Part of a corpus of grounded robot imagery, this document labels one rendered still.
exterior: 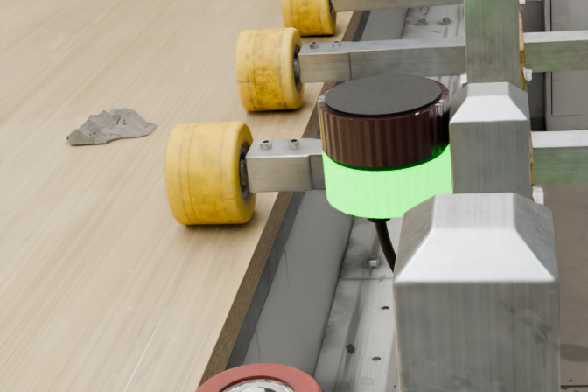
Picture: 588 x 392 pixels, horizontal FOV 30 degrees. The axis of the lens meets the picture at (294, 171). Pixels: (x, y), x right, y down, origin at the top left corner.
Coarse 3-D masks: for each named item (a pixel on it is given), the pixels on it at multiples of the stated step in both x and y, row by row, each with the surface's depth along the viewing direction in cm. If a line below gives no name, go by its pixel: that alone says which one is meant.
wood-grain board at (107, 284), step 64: (0, 0) 166; (64, 0) 162; (128, 0) 158; (192, 0) 154; (256, 0) 150; (0, 64) 134; (64, 64) 131; (128, 64) 129; (192, 64) 126; (0, 128) 113; (64, 128) 111; (256, 128) 105; (0, 192) 97; (64, 192) 96; (128, 192) 94; (256, 192) 91; (0, 256) 85; (64, 256) 84; (128, 256) 83; (192, 256) 82; (256, 256) 82; (0, 320) 76; (64, 320) 75; (128, 320) 74; (192, 320) 73; (0, 384) 69; (64, 384) 68; (128, 384) 67; (192, 384) 66
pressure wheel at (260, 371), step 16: (240, 368) 66; (256, 368) 66; (272, 368) 66; (288, 368) 66; (208, 384) 65; (224, 384) 65; (240, 384) 65; (256, 384) 65; (272, 384) 65; (288, 384) 64; (304, 384) 64
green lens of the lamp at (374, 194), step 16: (432, 160) 49; (448, 160) 50; (336, 176) 50; (352, 176) 49; (368, 176) 49; (384, 176) 48; (400, 176) 48; (416, 176) 49; (432, 176) 49; (448, 176) 50; (336, 192) 50; (352, 192) 49; (368, 192) 49; (384, 192) 49; (400, 192) 49; (416, 192) 49; (432, 192) 49; (448, 192) 50; (352, 208) 50; (368, 208) 49; (384, 208) 49; (400, 208) 49
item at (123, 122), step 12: (120, 108) 110; (132, 108) 107; (96, 120) 107; (108, 120) 107; (120, 120) 107; (132, 120) 107; (144, 120) 108; (72, 132) 106; (84, 132) 106; (96, 132) 107; (108, 132) 106; (120, 132) 106; (132, 132) 106; (144, 132) 107
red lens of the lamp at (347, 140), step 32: (320, 96) 51; (448, 96) 49; (320, 128) 50; (352, 128) 48; (384, 128) 48; (416, 128) 48; (448, 128) 50; (352, 160) 49; (384, 160) 48; (416, 160) 48
